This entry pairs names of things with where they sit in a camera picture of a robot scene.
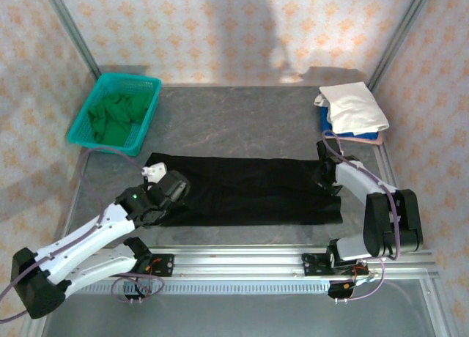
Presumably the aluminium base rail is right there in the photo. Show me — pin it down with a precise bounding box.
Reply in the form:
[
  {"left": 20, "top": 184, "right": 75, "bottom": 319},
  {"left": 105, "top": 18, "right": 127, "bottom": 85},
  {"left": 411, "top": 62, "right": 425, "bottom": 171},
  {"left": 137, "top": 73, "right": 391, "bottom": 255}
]
[{"left": 39, "top": 244, "right": 440, "bottom": 280}]

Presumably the blue folded t-shirt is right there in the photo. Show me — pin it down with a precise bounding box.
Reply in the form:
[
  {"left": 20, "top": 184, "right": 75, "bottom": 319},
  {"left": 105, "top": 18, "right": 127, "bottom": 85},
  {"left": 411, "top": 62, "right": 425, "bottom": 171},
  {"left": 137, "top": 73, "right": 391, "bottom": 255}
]
[{"left": 319, "top": 105, "right": 380, "bottom": 141}]

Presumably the black t-shirt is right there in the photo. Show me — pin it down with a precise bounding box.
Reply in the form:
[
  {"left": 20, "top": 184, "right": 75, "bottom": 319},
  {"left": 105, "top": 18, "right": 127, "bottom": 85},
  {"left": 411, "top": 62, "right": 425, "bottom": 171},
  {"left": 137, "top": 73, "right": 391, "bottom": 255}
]
[{"left": 144, "top": 152, "right": 344, "bottom": 228}]

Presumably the aluminium frame post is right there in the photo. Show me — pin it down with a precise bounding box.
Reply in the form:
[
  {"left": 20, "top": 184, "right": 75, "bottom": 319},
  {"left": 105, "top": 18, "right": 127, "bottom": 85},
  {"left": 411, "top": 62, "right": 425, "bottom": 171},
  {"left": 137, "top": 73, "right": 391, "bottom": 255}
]
[
  {"left": 39, "top": 0, "right": 103, "bottom": 84},
  {"left": 366, "top": 0, "right": 437, "bottom": 92}
]

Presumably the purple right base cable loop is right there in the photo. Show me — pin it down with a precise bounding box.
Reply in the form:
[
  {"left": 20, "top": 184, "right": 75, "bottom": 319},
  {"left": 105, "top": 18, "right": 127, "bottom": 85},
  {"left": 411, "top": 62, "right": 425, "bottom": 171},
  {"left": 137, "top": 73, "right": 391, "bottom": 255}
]
[{"left": 333, "top": 259, "right": 386, "bottom": 303}]

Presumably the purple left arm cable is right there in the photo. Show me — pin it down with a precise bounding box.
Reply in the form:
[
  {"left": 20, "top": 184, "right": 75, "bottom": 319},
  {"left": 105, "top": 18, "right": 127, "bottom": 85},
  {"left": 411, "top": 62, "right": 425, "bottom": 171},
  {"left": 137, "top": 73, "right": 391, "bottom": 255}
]
[{"left": 0, "top": 146, "right": 155, "bottom": 324}]

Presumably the slotted grey cable duct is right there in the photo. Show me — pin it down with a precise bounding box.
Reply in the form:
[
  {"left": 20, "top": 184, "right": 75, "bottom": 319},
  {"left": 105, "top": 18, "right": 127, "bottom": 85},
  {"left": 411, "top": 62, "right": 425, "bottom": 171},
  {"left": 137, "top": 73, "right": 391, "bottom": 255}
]
[{"left": 54, "top": 280, "right": 367, "bottom": 296}]

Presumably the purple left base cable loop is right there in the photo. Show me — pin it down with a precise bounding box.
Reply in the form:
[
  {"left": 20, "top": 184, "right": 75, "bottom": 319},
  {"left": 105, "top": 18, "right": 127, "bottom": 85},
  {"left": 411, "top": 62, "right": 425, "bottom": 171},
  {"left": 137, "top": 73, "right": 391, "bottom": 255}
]
[{"left": 109, "top": 273, "right": 166, "bottom": 305}]

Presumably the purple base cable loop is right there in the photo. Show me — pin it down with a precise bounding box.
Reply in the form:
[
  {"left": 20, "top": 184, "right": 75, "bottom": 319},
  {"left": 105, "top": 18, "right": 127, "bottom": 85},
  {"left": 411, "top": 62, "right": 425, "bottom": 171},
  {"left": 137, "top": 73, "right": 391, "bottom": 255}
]
[
  {"left": 333, "top": 259, "right": 386, "bottom": 303},
  {"left": 109, "top": 273, "right": 166, "bottom": 305}
]

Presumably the teal plastic basket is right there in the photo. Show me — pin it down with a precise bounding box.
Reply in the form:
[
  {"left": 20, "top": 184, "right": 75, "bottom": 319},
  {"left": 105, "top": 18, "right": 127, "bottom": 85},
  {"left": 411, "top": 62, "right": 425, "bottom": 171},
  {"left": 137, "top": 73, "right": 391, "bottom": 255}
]
[{"left": 65, "top": 72, "right": 163, "bottom": 158}]

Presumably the white folded t-shirt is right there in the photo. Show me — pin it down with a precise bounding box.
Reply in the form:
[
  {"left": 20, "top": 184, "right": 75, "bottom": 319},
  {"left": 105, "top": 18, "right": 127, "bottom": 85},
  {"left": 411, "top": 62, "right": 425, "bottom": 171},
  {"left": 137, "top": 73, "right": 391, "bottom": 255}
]
[{"left": 313, "top": 81, "right": 391, "bottom": 136}]

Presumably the green t-shirt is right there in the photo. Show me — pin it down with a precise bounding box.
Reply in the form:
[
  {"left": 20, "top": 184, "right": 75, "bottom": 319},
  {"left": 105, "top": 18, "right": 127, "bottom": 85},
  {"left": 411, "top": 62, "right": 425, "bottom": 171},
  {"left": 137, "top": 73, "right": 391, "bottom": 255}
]
[{"left": 86, "top": 93, "right": 157, "bottom": 148}]

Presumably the pink folded t-shirt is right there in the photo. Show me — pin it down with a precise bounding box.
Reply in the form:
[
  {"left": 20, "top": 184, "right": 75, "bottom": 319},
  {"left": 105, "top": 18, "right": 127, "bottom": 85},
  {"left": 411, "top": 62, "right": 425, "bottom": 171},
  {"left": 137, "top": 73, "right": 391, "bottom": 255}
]
[{"left": 322, "top": 130, "right": 384, "bottom": 146}]

